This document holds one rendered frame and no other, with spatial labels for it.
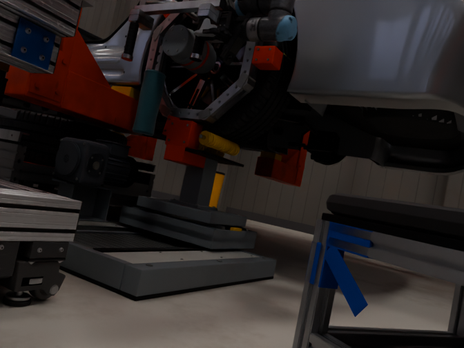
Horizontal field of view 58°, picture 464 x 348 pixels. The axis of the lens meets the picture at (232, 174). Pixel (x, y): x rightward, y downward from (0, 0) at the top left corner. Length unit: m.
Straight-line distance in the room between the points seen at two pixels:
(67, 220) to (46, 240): 0.06
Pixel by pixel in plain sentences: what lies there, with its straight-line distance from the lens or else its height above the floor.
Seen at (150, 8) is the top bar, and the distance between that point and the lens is 1.79.
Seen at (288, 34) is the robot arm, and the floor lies 0.83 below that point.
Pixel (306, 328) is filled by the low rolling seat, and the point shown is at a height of 0.16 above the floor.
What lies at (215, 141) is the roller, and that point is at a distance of 1.69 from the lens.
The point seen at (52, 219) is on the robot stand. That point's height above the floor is 0.18.
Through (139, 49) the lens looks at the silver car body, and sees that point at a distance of 2.19.
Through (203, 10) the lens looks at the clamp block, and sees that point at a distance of 1.58.
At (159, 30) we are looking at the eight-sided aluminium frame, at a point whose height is 0.96.
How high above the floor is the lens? 0.31
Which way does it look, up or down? 3 degrees up
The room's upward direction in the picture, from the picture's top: 12 degrees clockwise
